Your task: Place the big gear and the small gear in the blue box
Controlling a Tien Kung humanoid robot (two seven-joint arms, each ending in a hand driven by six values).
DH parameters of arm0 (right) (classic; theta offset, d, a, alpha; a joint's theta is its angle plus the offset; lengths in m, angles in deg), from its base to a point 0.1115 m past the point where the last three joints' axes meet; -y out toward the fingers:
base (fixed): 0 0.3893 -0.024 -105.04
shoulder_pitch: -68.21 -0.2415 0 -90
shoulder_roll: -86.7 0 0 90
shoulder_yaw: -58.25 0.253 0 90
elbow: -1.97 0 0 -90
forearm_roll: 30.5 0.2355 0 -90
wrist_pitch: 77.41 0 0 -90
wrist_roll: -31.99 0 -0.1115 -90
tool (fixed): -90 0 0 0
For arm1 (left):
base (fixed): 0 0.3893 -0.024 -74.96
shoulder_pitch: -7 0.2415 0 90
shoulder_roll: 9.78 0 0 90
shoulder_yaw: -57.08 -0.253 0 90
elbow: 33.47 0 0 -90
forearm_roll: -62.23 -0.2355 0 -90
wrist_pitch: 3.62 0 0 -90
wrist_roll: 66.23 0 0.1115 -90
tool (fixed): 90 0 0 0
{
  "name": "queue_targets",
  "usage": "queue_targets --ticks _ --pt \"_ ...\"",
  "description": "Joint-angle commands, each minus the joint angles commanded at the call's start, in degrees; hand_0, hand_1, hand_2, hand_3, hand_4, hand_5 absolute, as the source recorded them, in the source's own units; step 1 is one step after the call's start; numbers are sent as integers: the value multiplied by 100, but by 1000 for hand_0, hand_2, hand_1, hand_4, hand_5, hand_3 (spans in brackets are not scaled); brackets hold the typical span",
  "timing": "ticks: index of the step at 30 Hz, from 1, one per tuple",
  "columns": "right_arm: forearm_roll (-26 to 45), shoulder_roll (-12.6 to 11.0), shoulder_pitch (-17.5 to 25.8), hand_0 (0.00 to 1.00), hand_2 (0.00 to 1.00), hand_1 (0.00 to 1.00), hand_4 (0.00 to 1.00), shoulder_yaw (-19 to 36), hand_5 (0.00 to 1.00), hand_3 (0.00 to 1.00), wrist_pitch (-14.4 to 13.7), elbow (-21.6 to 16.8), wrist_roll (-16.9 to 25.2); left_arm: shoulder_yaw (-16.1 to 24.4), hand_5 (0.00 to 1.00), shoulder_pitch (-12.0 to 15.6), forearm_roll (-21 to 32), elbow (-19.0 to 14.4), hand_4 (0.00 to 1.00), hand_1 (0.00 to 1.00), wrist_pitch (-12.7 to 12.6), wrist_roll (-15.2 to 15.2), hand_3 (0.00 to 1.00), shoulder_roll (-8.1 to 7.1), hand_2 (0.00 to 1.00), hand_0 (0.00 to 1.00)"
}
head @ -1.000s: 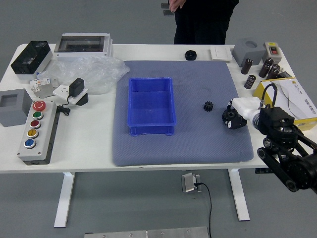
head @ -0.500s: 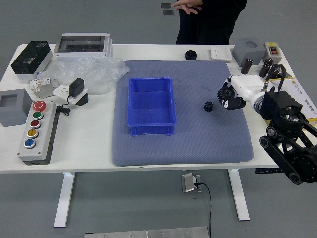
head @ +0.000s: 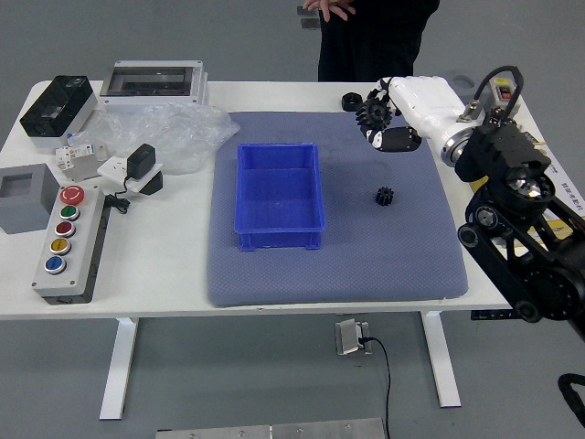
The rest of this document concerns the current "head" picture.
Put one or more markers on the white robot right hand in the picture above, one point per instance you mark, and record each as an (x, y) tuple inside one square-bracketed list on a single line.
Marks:
[(425, 103)]

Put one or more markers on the person's left hand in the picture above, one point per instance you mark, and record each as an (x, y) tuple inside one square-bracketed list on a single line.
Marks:
[(342, 7)]

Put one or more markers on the person's right hand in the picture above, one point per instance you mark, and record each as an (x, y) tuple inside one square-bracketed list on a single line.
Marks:
[(320, 5)]

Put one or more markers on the big black gear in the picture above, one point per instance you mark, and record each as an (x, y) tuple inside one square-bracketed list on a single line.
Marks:
[(375, 112)]

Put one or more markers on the small black gear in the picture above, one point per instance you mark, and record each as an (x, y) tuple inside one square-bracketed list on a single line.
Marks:
[(385, 196)]

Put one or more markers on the black round nut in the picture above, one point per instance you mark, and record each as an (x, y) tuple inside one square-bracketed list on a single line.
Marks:
[(351, 101)]

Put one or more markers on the yellow white cardboard box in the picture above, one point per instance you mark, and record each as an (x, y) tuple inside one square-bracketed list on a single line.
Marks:
[(569, 180)]

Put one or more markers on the blue plastic box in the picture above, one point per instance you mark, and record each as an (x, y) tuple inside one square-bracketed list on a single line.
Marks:
[(279, 201)]

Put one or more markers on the grey distribution box clear lid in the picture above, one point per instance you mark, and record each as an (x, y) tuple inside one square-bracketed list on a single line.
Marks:
[(153, 98)]

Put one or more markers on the grey push button control box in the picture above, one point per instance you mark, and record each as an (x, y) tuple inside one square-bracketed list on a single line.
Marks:
[(68, 274)]

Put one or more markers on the grey floor plate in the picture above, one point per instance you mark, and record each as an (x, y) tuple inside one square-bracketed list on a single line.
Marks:
[(301, 10), (308, 24)]

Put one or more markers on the grey block with round hole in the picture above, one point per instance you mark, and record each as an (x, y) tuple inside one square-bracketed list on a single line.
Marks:
[(462, 78)]

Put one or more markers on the person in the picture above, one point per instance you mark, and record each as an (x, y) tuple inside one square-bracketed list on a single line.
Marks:
[(365, 46)]

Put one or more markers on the blue-grey padded mat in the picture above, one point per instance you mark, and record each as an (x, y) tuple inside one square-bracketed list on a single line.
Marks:
[(365, 265)]

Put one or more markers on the clear plastic bag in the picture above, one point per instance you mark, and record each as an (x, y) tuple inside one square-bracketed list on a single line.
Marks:
[(178, 132)]

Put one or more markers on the black table control panel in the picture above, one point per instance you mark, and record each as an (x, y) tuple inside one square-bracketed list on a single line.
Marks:
[(489, 315)]

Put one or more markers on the black power adapter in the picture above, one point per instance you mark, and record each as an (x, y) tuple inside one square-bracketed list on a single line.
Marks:
[(141, 160)]

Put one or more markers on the black socket base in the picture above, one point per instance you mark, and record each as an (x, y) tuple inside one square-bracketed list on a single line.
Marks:
[(154, 185)]

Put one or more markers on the metal floor socket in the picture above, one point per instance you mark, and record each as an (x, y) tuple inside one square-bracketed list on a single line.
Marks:
[(347, 337)]

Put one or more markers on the white table leg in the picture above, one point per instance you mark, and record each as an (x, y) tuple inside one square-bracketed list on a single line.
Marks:
[(441, 366), (119, 366)]

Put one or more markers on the white socket panel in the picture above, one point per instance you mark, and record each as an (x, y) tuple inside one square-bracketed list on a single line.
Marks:
[(113, 170)]

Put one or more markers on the white circuit breaker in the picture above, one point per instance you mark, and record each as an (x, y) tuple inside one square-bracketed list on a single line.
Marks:
[(75, 157)]

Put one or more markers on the grey block with square hole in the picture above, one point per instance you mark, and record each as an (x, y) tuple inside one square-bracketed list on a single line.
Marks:
[(27, 210)]

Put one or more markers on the grey metal plate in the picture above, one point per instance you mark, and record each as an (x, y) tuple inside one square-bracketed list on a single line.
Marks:
[(269, 431)]

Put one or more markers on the beige switch box red button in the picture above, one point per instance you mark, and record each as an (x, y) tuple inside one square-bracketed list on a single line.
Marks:
[(503, 93)]

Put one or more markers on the black lidded enclosure box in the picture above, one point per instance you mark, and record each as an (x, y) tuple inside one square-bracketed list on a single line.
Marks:
[(57, 107)]

